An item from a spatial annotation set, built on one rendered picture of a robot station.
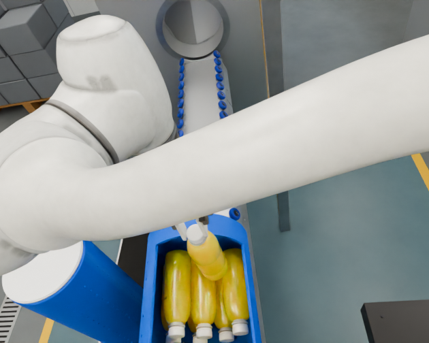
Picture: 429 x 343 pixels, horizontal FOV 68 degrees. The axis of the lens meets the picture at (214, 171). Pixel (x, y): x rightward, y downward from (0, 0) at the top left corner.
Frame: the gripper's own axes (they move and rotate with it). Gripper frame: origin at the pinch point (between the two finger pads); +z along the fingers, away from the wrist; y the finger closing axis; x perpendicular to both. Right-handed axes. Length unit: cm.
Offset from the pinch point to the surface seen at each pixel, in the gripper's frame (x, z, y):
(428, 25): -183, 83, -155
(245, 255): -2.0, 22.0, -8.4
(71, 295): -5, 39, 50
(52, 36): -283, 68, 157
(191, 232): 0.0, 2.9, 0.9
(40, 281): -8, 32, 58
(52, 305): -2, 38, 55
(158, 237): -6.8, 14.6, 12.5
